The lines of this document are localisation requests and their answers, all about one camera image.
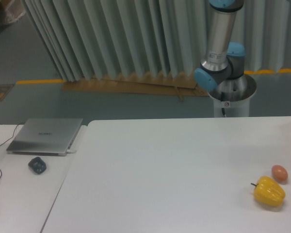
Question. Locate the brown egg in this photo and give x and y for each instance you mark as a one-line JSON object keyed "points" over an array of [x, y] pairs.
{"points": [[279, 173]]}

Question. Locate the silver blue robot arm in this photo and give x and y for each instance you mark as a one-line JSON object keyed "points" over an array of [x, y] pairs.
{"points": [[221, 70]]}

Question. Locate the flat brown cardboard sheet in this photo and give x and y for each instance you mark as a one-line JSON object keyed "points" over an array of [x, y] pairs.
{"points": [[181, 86]]}

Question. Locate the pale green folding curtain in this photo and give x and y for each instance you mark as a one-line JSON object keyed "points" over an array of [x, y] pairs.
{"points": [[97, 38]]}

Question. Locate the silver closed laptop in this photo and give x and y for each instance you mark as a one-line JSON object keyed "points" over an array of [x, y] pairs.
{"points": [[49, 136]]}

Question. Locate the small black case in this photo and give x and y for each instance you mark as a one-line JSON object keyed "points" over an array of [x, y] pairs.
{"points": [[37, 165]]}

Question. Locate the yellow bell pepper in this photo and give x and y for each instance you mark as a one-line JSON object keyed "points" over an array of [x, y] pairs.
{"points": [[267, 191]]}

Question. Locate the clear plastic bag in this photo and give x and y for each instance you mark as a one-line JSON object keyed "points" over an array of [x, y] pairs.
{"points": [[11, 11]]}

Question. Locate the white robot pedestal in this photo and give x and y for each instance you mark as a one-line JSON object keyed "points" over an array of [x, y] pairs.
{"points": [[231, 106]]}

